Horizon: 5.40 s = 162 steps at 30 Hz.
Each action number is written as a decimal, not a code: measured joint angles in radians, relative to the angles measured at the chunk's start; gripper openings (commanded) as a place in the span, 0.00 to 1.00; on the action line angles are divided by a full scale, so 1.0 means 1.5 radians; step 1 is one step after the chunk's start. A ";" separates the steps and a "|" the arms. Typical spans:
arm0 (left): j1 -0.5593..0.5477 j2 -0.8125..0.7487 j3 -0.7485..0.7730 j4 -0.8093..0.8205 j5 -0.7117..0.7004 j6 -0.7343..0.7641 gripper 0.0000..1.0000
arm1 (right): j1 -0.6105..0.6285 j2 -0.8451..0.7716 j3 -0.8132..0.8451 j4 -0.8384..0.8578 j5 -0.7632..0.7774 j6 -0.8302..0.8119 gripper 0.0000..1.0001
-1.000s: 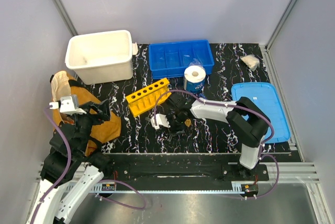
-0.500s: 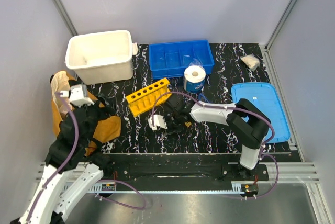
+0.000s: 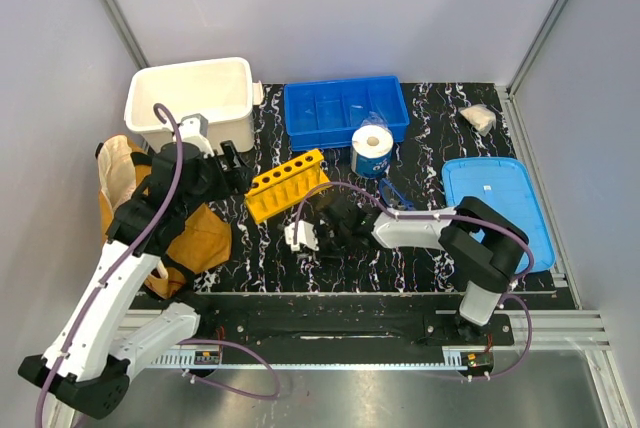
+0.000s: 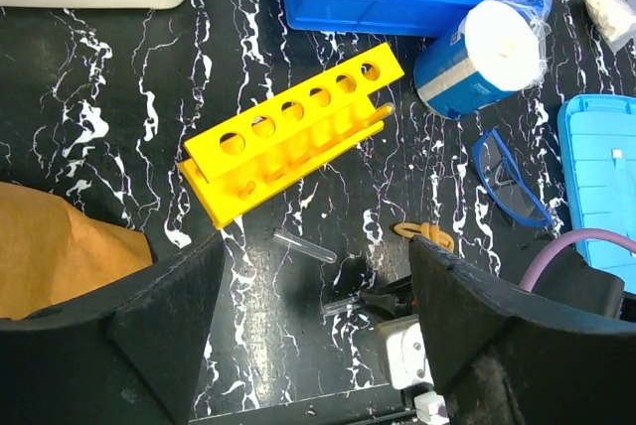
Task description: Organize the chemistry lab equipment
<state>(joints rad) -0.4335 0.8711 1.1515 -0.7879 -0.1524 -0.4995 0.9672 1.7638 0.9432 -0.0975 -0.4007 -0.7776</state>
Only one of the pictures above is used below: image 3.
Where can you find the wrapped tissue paper roll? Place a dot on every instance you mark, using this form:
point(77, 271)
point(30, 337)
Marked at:
point(371, 148)

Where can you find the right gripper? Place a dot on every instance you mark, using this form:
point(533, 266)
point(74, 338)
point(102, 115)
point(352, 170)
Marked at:
point(319, 230)

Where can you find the light blue plastic lid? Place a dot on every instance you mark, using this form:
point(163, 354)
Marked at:
point(503, 184)

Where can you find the blue safety goggles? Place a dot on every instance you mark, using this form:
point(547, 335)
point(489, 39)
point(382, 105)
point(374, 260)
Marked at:
point(392, 197)

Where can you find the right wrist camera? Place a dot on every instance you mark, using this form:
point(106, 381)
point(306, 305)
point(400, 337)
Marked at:
point(301, 235)

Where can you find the blue compartment tray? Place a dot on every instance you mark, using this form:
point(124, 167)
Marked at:
point(318, 115)

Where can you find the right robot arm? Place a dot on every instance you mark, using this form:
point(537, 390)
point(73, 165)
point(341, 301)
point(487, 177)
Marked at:
point(485, 247)

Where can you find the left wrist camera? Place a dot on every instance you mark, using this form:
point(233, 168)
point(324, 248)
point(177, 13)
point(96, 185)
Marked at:
point(193, 129)

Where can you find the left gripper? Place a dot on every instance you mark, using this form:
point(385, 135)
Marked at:
point(234, 181)

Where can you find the yellow test tube rack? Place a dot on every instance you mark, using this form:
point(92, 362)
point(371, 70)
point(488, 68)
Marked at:
point(284, 186)

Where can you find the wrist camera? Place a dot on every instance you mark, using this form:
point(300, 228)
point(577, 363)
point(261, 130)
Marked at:
point(193, 129)
point(301, 235)

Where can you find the white gauze in bag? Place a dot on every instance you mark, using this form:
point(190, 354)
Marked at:
point(481, 118)

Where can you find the white plastic bin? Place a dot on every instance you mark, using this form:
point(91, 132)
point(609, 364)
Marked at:
point(221, 90)

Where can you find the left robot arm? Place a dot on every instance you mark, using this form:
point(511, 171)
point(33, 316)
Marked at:
point(116, 330)

